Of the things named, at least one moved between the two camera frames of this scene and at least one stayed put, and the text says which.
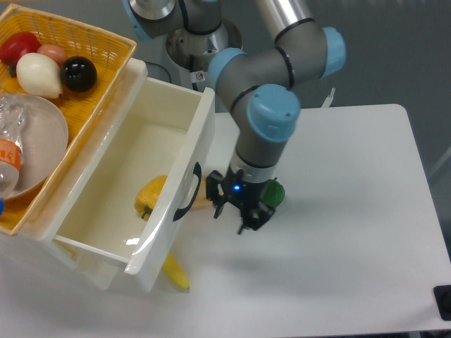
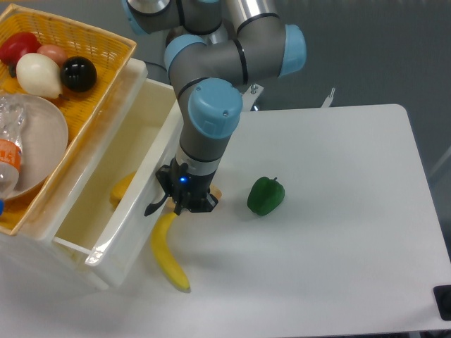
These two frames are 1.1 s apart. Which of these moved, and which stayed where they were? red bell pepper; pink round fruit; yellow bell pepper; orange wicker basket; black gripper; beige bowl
Moved: yellow bell pepper; black gripper
Stayed: orange wicker basket; red bell pepper; pink round fruit; beige bowl
